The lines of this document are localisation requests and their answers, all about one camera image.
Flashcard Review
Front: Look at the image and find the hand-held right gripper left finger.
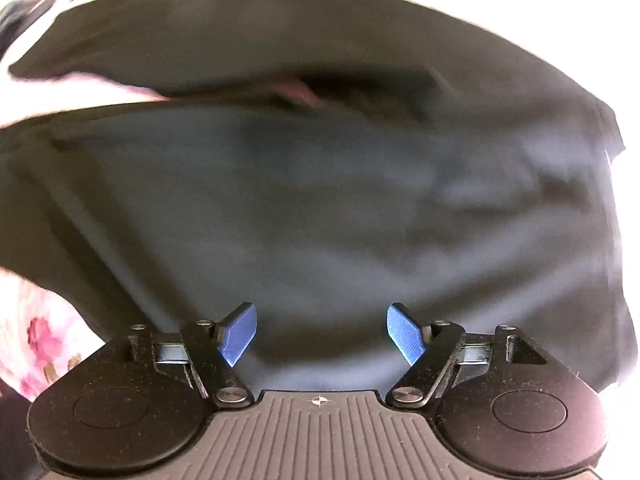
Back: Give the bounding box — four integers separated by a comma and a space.
107, 302, 258, 408

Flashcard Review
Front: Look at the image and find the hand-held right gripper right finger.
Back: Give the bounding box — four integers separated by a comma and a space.
386, 302, 548, 408

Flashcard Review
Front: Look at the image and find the black garment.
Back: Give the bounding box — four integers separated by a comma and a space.
0, 0, 628, 397

